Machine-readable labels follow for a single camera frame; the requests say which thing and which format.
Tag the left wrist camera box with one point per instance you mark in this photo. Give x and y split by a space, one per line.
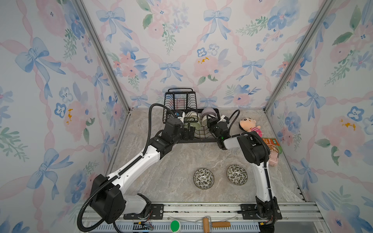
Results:
173 131

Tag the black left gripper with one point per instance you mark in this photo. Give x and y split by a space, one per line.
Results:
191 136

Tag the green round button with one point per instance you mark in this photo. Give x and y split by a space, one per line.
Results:
175 226

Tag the black wire dish rack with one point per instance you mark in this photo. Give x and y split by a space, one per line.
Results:
183 102

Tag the lavender bowl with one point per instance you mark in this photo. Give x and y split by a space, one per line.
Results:
208 111

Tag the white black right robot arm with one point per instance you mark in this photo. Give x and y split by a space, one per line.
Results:
257 154

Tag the light green bowl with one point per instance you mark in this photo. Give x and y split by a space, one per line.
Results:
196 125

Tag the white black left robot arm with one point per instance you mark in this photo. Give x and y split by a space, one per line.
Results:
107 197

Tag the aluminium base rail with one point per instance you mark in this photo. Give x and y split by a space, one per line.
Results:
292 218

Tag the cream white bowl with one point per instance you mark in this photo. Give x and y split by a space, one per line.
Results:
206 118

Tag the wooden handled tool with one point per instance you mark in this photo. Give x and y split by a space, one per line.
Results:
209 225

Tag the black floral bowl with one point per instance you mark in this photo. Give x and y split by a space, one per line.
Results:
203 179
237 175

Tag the green red soup packet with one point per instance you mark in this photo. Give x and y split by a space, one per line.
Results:
273 144

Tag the pink plush doll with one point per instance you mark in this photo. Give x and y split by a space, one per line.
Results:
249 125

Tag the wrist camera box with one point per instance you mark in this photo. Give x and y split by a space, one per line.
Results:
225 135
173 131

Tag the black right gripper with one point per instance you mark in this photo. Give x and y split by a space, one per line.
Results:
211 123

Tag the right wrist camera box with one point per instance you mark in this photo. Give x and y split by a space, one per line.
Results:
225 135

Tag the cream speckled bowl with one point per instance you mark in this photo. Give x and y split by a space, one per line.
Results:
192 116

